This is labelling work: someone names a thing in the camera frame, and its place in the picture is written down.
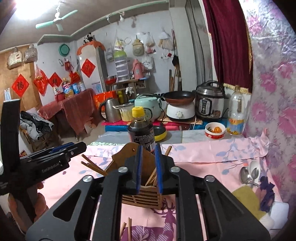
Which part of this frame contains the chair with clothes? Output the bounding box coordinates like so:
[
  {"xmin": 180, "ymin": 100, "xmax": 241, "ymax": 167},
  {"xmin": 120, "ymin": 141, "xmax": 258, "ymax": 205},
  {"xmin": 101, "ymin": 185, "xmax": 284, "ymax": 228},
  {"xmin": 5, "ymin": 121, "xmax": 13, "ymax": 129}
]
[{"xmin": 19, "ymin": 110, "xmax": 60, "ymax": 152}]

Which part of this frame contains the dark soy sauce bottle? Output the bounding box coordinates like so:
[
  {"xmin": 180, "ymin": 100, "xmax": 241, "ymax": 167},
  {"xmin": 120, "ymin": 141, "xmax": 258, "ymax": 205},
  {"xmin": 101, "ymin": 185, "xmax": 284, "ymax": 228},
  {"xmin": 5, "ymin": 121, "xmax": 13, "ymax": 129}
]
[{"xmin": 127, "ymin": 106, "xmax": 156, "ymax": 153}]

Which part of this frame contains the red white bowl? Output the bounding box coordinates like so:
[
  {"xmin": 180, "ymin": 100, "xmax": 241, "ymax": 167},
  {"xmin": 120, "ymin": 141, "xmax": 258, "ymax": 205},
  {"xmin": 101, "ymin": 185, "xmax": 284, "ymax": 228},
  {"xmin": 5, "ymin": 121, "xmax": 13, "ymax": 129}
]
[{"xmin": 205, "ymin": 122, "xmax": 226, "ymax": 140}]

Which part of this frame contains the stacked plastic steamer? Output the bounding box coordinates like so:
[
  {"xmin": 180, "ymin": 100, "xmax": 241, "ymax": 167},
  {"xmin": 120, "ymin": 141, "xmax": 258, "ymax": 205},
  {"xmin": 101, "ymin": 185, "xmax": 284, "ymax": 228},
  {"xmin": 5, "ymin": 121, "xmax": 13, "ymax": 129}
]
[{"xmin": 113, "ymin": 51, "xmax": 130, "ymax": 82}]

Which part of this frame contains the silver pressure cooker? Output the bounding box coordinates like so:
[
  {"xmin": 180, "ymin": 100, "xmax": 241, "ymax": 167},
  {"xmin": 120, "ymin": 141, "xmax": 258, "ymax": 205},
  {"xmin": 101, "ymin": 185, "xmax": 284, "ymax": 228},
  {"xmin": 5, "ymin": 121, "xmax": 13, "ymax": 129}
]
[{"xmin": 195, "ymin": 80, "xmax": 225, "ymax": 120}]

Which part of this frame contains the green plush mitten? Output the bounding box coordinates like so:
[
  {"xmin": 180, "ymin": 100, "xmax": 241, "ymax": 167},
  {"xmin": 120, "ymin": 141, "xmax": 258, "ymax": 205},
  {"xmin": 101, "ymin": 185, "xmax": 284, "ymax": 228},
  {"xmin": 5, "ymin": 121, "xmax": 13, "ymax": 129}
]
[{"xmin": 232, "ymin": 185, "xmax": 274, "ymax": 230}]

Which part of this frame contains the mint green rice cooker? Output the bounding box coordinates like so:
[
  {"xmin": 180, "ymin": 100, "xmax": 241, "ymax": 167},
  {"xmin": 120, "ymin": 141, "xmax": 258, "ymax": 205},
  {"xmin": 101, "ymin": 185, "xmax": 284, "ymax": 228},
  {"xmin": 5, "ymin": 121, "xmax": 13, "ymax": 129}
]
[{"xmin": 134, "ymin": 94, "xmax": 162, "ymax": 122}]

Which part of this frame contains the person left hand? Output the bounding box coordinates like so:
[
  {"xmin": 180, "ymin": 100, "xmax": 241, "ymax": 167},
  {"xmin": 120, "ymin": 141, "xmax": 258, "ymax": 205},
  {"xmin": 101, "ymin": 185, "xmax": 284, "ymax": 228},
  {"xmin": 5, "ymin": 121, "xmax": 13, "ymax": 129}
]
[{"xmin": 8, "ymin": 182, "xmax": 49, "ymax": 233}]

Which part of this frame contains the steel electric kettle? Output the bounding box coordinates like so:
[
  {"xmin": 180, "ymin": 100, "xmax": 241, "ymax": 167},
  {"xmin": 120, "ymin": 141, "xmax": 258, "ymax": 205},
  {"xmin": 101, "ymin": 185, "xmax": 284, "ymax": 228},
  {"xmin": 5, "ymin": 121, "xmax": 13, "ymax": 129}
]
[{"xmin": 98, "ymin": 98, "xmax": 121, "ymax": 123}]

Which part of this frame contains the clear oil bottle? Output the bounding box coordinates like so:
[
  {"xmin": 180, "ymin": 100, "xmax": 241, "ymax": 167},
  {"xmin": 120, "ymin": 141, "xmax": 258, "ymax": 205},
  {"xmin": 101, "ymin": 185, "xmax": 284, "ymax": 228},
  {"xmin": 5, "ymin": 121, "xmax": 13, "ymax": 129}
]
[{"xmin": 226, "ymin": 85, "xmax": 245, "ymax": 136}]

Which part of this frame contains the metal spoon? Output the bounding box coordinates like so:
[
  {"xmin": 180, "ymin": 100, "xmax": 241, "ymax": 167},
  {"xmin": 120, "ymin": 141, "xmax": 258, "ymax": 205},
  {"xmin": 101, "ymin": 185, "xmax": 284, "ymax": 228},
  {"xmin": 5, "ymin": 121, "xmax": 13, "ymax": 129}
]
[{"xmin": 239, "ymin": 167, "xmax": 252, "ymax": 184}]

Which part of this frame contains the wooden utensil holder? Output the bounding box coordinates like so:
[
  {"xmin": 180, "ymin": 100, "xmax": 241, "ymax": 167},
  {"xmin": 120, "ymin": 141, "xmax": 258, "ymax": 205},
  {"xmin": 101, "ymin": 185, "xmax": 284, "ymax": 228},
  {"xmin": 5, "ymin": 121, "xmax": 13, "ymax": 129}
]
[{"xmin": 105, "ymin": 143, "xmax": 164, "ymax": 210}]

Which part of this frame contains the pink deer tablecloth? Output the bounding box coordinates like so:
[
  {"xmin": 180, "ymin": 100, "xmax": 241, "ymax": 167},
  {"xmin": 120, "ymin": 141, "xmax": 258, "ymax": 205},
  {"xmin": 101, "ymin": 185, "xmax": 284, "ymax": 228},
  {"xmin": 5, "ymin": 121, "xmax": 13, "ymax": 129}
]
[{"xmin": 38, "ymin": 136, "xmax": 290, "ymax": 241}]

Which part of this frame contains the white electric hotplate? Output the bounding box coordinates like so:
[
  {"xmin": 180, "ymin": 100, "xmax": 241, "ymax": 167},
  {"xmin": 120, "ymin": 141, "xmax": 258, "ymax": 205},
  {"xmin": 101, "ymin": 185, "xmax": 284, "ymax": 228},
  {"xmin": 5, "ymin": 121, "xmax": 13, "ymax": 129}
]
[{"xmin": 166, "ymin": 102, "xmax": 195, "ymax": 120}]

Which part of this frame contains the white refrigerator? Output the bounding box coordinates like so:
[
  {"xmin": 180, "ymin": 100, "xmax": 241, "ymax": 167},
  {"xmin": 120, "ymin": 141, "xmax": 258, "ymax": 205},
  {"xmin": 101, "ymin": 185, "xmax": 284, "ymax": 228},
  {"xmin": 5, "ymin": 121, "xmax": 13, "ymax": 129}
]
[{"xmin": 76, "ymin": 40, "xmax": 108, "ymax": 93}]

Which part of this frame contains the purple ribbon bow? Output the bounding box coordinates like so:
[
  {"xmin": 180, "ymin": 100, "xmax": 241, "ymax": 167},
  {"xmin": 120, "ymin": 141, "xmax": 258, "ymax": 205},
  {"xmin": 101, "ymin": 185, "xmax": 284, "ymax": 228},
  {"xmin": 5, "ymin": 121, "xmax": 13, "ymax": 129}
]
[{"xmin": 260, "ymin": 176, "xmax": 275, "ymax": 212}]

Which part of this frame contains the pink thermos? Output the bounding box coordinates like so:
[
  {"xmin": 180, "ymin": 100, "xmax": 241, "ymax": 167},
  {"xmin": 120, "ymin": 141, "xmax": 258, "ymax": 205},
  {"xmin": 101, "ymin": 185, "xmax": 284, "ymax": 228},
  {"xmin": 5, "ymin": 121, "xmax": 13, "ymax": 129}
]
[{"xmin": 132, "ymin": 59, "xmax": 144, "ymax": 79}]

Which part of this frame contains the red covered side table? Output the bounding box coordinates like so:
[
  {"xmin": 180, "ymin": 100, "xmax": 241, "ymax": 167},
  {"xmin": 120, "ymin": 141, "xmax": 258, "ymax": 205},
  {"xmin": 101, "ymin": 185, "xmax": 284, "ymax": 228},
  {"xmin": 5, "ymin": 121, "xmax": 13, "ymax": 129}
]
[{"xmin": 39, "ymin": 88, "xmax": 102, "ymax": 139}]

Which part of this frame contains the brown frying pan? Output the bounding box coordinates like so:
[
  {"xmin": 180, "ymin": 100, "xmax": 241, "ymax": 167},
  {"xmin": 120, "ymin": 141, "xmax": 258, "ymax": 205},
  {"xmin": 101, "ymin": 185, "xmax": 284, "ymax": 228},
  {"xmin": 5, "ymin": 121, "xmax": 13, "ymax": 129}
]
[{"xmin": 161, "ymin": 91, "xmax": 195, "ymax": 105}]

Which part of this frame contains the cream enamel pot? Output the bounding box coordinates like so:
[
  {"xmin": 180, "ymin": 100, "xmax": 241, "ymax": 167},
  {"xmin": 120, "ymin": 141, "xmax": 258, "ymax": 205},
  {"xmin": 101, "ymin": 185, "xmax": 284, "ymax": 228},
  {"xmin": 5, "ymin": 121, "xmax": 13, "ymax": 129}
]
[{"xmin": 113, "ymin": 103, "xmax": 134, "ymax": 122}]

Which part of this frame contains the green ceiling fan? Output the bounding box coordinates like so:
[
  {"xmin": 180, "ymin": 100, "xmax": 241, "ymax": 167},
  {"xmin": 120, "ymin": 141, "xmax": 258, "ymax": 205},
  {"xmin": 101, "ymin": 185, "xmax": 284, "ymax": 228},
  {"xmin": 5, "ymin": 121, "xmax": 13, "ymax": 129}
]
[{"xmin": 35, "ymin": 4, "xmax": 78, "ymax": 32}]

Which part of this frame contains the dark red curtain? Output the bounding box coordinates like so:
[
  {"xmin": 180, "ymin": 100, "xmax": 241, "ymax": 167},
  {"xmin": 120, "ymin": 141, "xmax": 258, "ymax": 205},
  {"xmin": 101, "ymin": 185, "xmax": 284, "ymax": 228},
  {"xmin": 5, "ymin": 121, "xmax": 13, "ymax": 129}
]
[{"xmin": 203, "ymin": 0, "xmax": 253, "ymax": 92}]

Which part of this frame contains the yellow small frying pan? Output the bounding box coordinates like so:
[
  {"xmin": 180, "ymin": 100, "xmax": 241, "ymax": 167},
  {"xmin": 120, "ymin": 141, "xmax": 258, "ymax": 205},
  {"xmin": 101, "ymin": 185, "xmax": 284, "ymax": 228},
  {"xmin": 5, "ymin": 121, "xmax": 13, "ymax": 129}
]
[{"xmin": 154, "ymin": 126, "xmax": 167, "ymax": 142}]

